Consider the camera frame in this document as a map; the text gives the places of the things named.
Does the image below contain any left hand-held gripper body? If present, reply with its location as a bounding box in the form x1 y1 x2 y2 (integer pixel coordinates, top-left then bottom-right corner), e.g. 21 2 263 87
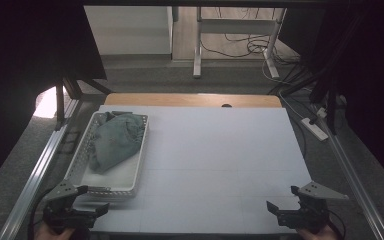
42 179 96 235

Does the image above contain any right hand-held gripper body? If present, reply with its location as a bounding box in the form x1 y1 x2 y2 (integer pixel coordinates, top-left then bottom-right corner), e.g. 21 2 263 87
275 180 350 235

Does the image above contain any white perforated plastic basket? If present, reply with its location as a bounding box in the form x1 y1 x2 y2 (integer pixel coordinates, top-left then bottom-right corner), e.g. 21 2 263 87
63 110 150 202

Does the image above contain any grey-green garment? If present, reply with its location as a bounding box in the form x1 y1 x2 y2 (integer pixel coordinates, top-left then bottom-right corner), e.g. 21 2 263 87
88 112 147 175

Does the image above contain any person's right hand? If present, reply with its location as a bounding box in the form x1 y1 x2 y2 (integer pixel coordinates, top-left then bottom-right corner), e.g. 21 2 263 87
296 224 340 240

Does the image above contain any person's left hand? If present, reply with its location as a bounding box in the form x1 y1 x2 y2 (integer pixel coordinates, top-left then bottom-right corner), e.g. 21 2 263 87
34 222 77 240

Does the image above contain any white power strip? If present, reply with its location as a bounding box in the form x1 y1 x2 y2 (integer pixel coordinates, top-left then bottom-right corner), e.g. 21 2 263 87
300 116 330 142

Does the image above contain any white board table cover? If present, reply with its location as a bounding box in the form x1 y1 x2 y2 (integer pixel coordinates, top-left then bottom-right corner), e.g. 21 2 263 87
79 104 314 235

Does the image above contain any black metal stand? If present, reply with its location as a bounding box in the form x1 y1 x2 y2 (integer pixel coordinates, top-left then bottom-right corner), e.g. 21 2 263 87
309 74 340 136
54 77 113 131

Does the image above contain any black curtain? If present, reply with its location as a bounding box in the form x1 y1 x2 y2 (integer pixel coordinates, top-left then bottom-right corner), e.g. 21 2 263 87
279 0 384 195
0 0 108 195

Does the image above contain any wooden table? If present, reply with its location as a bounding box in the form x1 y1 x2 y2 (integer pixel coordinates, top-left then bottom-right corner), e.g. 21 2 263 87
103 92 283 109

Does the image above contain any white cabinet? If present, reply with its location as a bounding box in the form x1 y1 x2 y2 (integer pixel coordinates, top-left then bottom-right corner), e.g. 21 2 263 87
83 5 175 56

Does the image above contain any aluminium frame rail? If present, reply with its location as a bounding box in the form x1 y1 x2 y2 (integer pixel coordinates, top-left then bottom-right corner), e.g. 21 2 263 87
0 99 82 240
313 105 384 240

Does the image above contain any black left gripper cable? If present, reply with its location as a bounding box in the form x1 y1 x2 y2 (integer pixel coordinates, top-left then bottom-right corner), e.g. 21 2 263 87
27 188 55 240

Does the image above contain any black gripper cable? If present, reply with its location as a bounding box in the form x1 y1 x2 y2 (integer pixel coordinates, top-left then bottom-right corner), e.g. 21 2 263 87
327 209 348 240
27 188 55 240

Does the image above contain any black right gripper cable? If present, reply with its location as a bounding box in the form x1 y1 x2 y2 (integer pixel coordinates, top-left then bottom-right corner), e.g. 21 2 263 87
327 209 348 240

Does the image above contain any tangle of black floor cables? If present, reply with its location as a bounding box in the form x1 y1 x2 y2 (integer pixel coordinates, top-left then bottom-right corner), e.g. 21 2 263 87
200 7 302 67

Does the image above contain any white desk frame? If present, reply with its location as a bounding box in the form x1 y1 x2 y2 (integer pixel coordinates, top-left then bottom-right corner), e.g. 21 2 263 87
192 6 288 80

